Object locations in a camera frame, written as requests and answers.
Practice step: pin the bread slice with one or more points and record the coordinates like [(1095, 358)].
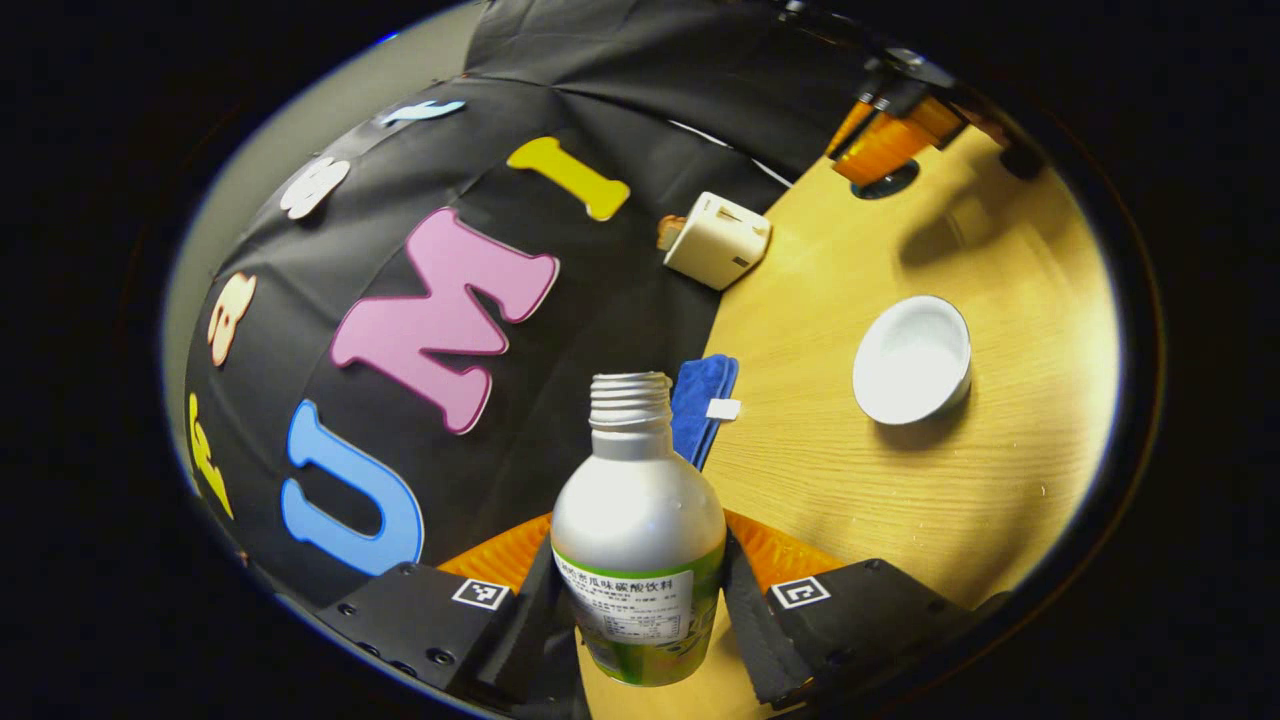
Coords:
[(669, 232)]

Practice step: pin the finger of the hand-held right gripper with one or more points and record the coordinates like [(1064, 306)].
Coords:
[(852, 130), (890, 145)]

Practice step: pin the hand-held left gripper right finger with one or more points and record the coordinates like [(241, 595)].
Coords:
[(750, 620)]

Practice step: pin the folded blue towel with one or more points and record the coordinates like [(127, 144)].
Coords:
[(700, 400)]

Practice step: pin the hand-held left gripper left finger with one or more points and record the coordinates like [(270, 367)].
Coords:
[(520, 630)]

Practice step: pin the teal teacup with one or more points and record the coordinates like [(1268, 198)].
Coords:
[(910, 360)]

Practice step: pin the teal teacup lid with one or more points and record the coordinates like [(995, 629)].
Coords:
[(890, 189)]

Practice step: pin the white toaster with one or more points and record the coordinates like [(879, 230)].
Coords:
[(715, 240)]

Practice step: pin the silver green water bottle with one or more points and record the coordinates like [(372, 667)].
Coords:
[(635, 520)]

